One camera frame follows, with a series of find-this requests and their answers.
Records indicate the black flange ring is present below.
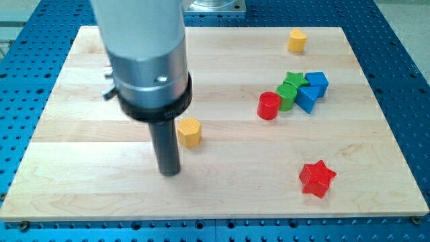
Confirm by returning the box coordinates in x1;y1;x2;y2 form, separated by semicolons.
118;73;193;123

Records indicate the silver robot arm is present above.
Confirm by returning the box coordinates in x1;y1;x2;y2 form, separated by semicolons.
91;0;193;176

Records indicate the blue triangle block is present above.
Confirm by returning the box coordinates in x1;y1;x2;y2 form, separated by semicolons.
295;86;320;114

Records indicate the wooden board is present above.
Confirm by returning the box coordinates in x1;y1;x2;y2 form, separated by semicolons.
1;26;429;222

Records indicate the yellow heart block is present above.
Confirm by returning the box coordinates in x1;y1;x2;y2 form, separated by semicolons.
288;28;307;52

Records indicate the red star block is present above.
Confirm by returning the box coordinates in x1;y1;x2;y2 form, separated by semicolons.
299;160;337;199

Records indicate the red cylinder block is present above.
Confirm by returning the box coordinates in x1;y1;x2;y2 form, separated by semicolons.
257;91;281;120

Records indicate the green star block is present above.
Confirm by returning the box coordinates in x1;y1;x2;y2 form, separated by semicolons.
283;71;309;89

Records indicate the yellow hexagon block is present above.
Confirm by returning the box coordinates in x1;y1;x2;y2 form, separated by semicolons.
177;118;202;148

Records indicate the blue cube block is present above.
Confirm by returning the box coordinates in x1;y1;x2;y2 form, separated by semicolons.
305;71;329;98

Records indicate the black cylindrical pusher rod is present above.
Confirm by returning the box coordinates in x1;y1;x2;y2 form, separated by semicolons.
148;120;180;176

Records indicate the green cylinder block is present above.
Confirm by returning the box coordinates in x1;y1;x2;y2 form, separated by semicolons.
276;83;298;112

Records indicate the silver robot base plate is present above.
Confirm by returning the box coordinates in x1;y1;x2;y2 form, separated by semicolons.
182;0;247;15

